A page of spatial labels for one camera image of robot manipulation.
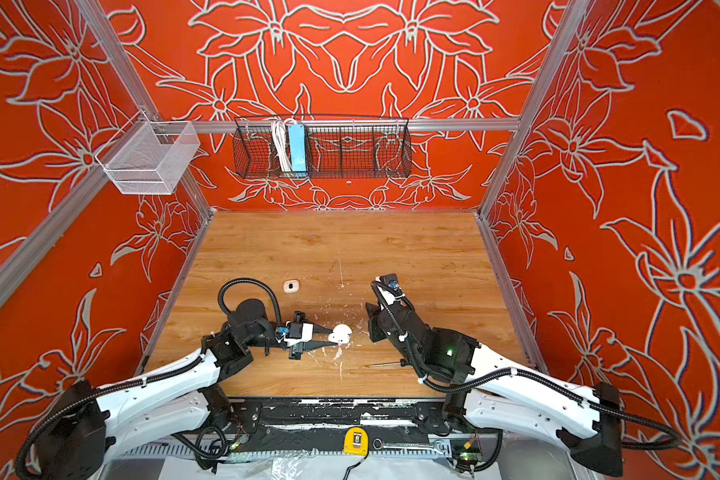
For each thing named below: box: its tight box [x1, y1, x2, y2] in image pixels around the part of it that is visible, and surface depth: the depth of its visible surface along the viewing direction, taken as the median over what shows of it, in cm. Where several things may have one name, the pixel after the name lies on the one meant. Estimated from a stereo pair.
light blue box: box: [288, 124, 307, 172], surface depth 91 cm
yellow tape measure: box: [343, 426, 369, 456], surface depth 70 cm
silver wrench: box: [373, 438, 450, 450], surface depth 71 cm
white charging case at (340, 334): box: [328, 324, 353, 345], surface depth 65 cm
